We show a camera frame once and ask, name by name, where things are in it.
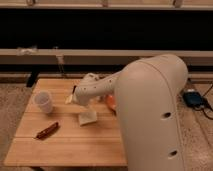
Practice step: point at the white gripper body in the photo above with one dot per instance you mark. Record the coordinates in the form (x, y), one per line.
(80, 96)

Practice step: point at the wooden table board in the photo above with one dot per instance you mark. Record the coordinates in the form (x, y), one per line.
(97, 144)

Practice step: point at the brown red marker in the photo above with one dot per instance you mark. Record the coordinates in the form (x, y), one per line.
(48, 131)

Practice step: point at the white square block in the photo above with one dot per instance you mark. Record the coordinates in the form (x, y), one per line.
(87, 117)

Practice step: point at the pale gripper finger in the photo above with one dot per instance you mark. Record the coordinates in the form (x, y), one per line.
(69, 99)

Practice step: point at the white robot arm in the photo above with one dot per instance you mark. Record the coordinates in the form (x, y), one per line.
(145, 93)

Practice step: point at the orange bowl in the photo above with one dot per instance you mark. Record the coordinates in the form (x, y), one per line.
(110, 101)

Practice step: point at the blue power box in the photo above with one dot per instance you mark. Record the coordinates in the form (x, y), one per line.
(193, 98)

